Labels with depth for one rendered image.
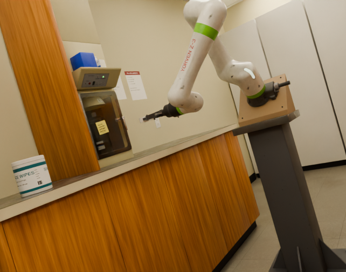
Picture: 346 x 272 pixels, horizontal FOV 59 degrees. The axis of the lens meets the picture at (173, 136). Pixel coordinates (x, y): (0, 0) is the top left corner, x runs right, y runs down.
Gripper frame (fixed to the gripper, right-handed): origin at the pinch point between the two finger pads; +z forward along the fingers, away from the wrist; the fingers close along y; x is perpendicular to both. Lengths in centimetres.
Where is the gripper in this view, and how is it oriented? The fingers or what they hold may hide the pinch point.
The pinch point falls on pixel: (145, 119)
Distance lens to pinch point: 182.5
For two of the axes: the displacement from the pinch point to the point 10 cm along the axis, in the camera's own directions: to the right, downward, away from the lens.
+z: -7.8, 2.3, 5.9
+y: -5.6, 1.7, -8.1
